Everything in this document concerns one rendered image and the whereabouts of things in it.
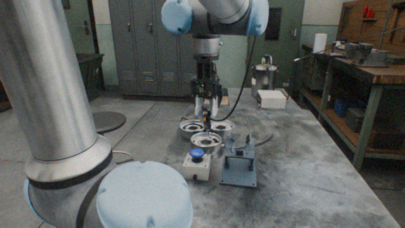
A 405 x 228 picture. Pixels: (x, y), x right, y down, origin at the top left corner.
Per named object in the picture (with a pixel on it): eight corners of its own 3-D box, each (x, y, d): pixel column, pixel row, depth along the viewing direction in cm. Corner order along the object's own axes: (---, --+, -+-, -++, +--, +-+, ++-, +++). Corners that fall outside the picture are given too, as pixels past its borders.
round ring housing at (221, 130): (232, 128, 101) (233, 119, 100) (235, 140, 91) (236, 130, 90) (207, 128, 101) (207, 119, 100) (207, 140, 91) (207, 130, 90)
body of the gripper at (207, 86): (189, 100, 68) (188, 56, 64) (195, 92, 76) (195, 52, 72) (216, 102, 67) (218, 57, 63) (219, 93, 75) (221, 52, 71)
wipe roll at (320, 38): (311, 52, 276) (313, 33, 268) (321, 52, 274) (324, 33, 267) (313, 53, 265) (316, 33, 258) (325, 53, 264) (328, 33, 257)
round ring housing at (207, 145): (188, 156, 81) (188, 145, 79) (193, 141, 91) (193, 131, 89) (220, 158, 80) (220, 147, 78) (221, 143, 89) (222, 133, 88)
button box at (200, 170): (187, 165, 76) (186, 151, 74) (210, 166, 75) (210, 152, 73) (181, 182, 68) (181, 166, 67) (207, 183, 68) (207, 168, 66)
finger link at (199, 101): (190, 126, 73) (192, 97, 70) (193, 120, 79) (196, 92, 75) (200, 128, 73) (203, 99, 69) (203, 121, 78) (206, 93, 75)
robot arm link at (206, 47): (195, 37, 70) (223, 37, 69) (195, 52, 72) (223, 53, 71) (189, 38, 64) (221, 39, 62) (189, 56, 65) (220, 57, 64)
